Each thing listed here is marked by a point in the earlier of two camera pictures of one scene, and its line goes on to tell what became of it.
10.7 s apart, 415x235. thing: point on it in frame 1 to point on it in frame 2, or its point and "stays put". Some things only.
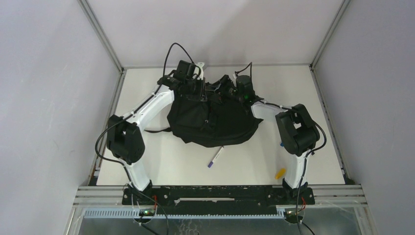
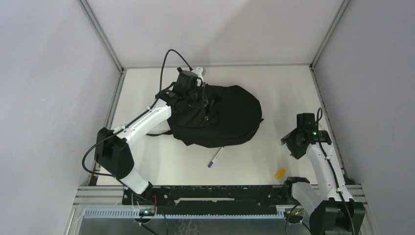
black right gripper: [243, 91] to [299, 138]
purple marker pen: [212, 162] stays put
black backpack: [223, 119] stays put
